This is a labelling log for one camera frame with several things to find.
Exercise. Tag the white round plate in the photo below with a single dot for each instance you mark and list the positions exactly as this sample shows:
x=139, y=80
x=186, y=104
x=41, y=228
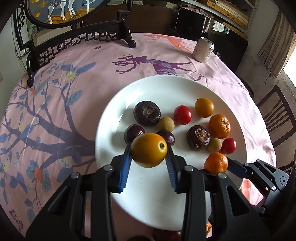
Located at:
x=143, y=204

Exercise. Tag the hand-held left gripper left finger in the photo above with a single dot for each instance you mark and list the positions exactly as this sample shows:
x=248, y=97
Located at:
x=124, y=171

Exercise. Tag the dark brown water chestnut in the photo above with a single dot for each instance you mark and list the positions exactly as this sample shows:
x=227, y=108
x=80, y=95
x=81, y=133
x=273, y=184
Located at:
x=147, y=113
x=198, y=137

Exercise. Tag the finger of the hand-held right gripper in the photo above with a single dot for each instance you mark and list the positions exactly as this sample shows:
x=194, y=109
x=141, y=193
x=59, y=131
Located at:
x=268, y=168
x=238, y=168

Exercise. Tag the black low cabinet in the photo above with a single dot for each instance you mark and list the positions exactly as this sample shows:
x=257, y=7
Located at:
x=192, y=25

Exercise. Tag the round deer table screen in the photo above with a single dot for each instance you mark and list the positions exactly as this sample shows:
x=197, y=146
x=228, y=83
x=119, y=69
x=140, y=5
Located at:
x=76, y=30

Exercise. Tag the tan longan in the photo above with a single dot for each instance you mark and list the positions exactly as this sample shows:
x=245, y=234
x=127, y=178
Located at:
x=214, y=145
x=166, y=123

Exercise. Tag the bright window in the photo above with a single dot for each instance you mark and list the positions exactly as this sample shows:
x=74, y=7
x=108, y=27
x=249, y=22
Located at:
x=290, y=62

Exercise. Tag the red cherry tomato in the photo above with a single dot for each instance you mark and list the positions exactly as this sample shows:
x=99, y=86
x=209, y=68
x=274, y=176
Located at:
x=228, y=145
x=182, y=115

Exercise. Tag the dark round object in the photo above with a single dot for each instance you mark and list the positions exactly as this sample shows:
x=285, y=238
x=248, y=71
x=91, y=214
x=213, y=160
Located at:
x=247, y=87

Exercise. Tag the pale drink can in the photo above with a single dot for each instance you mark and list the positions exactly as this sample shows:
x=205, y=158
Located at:
x=203, y=49

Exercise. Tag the yellow round fruit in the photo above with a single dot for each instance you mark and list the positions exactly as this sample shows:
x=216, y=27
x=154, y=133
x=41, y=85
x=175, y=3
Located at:
x=148, y=150
x=204, y=107

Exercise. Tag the orange mandarin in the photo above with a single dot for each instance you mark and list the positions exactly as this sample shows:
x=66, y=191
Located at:
x=208, y=228
x=215, y=163
x=219, y=126

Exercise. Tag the pink printed tablecloth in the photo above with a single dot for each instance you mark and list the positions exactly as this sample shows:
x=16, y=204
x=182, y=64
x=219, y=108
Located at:
x=92, y=69

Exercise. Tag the brown wooden slat chair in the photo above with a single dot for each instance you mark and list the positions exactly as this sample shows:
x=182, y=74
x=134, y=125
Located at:
x=279, y=118

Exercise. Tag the brick pattern curtain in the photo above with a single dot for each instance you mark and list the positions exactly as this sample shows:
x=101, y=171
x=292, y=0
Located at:
x=275, y=44

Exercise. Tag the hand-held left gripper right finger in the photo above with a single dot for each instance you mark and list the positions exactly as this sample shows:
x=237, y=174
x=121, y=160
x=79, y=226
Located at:
x=171, y=173

